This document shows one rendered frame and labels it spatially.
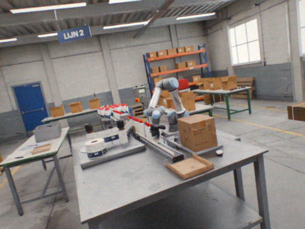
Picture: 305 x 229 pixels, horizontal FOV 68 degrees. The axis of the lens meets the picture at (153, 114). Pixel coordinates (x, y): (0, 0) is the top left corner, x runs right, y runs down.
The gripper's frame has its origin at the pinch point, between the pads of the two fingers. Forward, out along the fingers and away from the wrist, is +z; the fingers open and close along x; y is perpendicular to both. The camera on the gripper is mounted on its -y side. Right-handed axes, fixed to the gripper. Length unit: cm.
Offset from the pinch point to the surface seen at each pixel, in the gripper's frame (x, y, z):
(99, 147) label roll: -15, 57, 4
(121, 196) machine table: 65, 58, -25
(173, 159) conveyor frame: 43.3, 5.4, -16.3
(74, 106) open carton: -522, 57, 290
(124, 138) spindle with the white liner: -23.4, 28.5, 9.9
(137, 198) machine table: 74, 49, -30
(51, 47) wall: -827, 82, 195
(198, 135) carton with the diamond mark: 36, -22, -28
